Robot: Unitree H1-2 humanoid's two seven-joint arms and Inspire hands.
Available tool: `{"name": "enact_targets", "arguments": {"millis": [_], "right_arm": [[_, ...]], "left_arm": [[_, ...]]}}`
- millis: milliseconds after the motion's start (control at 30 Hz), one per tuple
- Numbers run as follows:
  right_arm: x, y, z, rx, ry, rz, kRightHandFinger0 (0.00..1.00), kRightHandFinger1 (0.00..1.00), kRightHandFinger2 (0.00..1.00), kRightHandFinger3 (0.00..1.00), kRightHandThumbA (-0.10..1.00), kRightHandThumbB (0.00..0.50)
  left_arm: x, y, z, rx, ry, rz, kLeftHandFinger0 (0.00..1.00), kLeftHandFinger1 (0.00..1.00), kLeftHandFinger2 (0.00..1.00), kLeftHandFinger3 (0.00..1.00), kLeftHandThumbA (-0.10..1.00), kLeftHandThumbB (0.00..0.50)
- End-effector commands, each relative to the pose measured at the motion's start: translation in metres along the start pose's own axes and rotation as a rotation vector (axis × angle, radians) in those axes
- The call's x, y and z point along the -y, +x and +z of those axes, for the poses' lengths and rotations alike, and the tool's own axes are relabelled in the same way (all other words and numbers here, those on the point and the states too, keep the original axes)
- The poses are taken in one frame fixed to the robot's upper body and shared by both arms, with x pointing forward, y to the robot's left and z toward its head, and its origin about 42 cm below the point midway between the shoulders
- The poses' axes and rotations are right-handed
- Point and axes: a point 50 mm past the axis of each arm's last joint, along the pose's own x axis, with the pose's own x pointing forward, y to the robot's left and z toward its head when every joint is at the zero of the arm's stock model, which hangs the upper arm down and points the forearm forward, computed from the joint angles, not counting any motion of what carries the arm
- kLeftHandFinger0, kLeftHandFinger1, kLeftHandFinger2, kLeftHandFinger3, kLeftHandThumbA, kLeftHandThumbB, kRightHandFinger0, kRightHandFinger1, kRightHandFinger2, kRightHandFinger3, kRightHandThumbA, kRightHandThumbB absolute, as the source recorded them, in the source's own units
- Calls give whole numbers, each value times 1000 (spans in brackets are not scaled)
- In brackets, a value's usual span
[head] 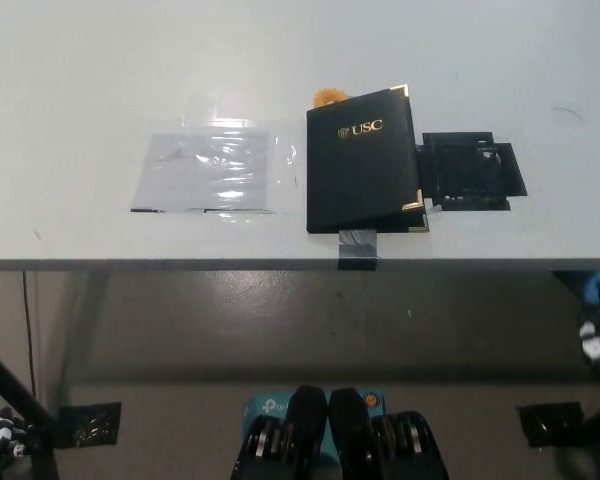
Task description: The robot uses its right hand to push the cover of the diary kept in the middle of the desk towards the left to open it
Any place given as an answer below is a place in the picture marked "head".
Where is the orange spiky ring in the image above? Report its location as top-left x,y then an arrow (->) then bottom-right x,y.
313,87 -> 352,109

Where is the thin black cable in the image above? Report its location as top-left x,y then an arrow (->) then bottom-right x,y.
22,271 -> 37,399

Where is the teal tp-link box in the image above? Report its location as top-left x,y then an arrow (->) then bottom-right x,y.
242,389 -> 384,462

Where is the grey duct tape strip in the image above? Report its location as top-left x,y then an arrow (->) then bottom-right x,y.
337,230 -> 381,272

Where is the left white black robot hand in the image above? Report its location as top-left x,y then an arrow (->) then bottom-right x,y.
0,405 -> 37,460

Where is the black tape patch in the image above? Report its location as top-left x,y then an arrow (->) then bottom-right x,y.
415,130 -> 530,212

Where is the laminated white paper sheet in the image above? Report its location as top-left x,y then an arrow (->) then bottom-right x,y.
129,130 -> 277,215

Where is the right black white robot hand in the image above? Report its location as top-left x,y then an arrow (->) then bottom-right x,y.
578,319 -> 600,364

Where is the black USC leather diary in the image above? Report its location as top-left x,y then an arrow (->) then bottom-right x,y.
305,84 -> 430,235

